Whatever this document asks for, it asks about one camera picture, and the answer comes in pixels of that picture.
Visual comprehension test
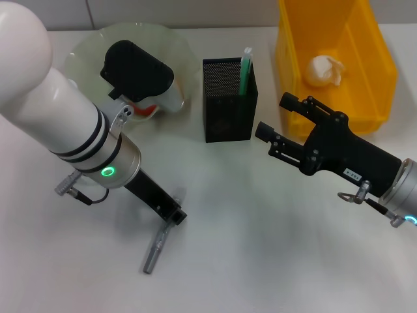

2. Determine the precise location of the black mesh pen holder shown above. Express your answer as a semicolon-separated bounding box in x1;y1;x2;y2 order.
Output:
201;57;260;143

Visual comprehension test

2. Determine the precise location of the grey right gripper cable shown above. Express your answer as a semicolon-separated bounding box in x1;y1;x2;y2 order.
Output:
337;179;409;228

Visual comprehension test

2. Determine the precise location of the white paper ball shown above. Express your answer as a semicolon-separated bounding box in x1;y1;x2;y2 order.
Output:
304;54;346;88

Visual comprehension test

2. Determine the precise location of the green utility knife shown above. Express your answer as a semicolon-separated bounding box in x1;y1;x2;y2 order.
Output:
238;47;254;97

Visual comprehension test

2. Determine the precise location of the grey pen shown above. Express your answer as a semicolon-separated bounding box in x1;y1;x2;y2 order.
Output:
142;187;184;275

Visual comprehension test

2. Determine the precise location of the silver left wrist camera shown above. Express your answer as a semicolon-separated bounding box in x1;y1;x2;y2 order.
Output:
99;39;186;135

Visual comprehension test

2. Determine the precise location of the red-orange toy orange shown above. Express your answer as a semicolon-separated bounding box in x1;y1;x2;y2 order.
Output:
128;102;161;117

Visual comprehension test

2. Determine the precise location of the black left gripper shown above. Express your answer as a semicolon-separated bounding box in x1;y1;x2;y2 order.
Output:
123;168;189;227

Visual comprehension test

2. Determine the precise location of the wavy green glass fruit plate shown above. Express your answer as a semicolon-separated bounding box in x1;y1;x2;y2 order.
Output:
63;22;201;131

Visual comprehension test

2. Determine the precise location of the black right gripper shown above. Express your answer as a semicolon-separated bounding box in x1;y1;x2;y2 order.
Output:
254;91;404;198

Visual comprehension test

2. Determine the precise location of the yellow plastic bin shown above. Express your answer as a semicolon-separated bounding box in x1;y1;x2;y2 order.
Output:
275;0;400;142

